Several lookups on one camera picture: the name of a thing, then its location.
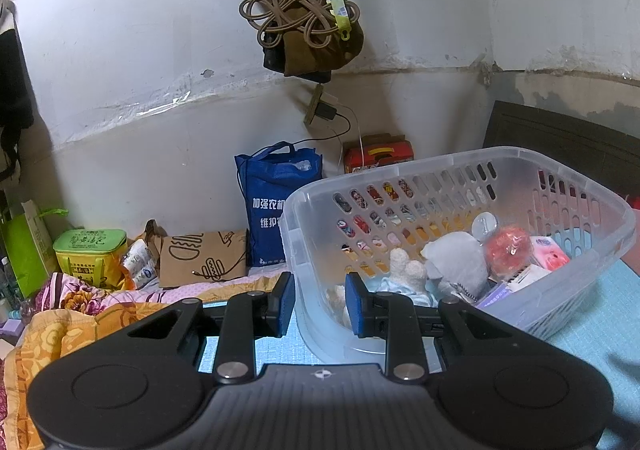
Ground light blue mat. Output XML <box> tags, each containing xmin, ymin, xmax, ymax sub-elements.
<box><xmin>197</xmin><ymin>258</ymin><xmax>640</xmax><ymax>450</ymax></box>

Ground small cream plush toy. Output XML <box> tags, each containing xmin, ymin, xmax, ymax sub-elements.
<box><xmin>390</xmin><ymin>248</ymin><xmax>427</xmax><ymax>293</ymax></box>

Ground purple Lux soap box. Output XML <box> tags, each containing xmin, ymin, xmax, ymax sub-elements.
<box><xmin>476</xmin><ymin>264</ymin><xmax>551</xmax><ymax>309</ymax></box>

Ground white tube packs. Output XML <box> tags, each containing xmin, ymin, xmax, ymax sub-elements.
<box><xmin>120</xmin><ymin>239</ymin><xmax>157</xmax><ymax>290</ymax></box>

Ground green yellow lidded box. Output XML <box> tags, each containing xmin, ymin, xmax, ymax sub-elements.
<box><xmin>53</xmin><ymin>228</ymin><xmax>128</xmax><ymax>290</ymax></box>

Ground brown hanging bag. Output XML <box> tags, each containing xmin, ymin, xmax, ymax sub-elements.
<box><xmin>262</xmin><ymin>2</ymin><xmax>364</xmax><ymax>84</ymax></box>

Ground coiled tan rope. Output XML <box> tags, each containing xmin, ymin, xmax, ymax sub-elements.
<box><xmin>238</xmin><ymin>0</ymin><xmax>362</xmax><ymax>50</ymax></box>

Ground red apple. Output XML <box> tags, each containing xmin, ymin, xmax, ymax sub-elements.
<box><xmin>483</xmin><ymin>225</ymin><xmax>533</xmax><ymax>280</ymax></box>

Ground brown paper burger bag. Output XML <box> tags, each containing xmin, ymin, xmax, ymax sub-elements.
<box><xmin>142</xmin><ymin>219</ymin><xmax>247</xmax><ymax>288</ymax></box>

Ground orange floral blanket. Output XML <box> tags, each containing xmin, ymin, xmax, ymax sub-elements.
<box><xmin>1</xmin><ymin>270</ymin><xmax>280</xmax><ymax>449</ymax></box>

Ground blue tote bag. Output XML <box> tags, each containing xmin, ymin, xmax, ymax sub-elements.
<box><xmin>234</xmin><ymin>141</ymin><xmax>322</xmax><ymax>267</ymax></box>

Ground red gift carton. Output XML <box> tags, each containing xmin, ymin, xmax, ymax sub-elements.
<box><xmin>343</xmin><ymin>133</ymin><xmax>414</xmax><ymax>173</ymax></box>

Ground green paper bag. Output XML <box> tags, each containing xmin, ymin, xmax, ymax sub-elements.
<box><xmin>1</xmin><ymin>200</ymin><xmax>68</xmax><ymax>299</ymax></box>

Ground grey white plush toy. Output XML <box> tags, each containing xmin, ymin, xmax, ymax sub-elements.
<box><xmin>421</xmin><ymin>231</ymin><xmax>488</xmax><ymax>303</ymax></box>

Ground pink red tissue pack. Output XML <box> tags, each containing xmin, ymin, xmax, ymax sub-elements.
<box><xmin>529</xmin><ymin>236</ymin><xmax>570</xmax><ymax>271</ymax></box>

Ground black hanging garment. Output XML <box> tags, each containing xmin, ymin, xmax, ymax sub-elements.
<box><xmin>0</xmin><ymin>7</ymin><xmax>35</xmax><ymax>181</ymax></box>

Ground dark wooden headboard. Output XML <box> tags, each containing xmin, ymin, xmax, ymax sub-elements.
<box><xmin>483</xmin><ymin>100</ymin><xmax>640</xmax><ymax>209</ymax></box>

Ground black charger with cable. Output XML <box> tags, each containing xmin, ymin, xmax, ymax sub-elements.
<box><xmin>295</xmin><ymin>100</ymin><xmax>352</xmax><ymax>145</ymax></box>

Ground clear plastic perforated basket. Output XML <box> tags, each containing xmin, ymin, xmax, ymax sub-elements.
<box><xmin>279</xmin><ymin>147</ymin><xmax>636</xmax><ymax>363</ymax></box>

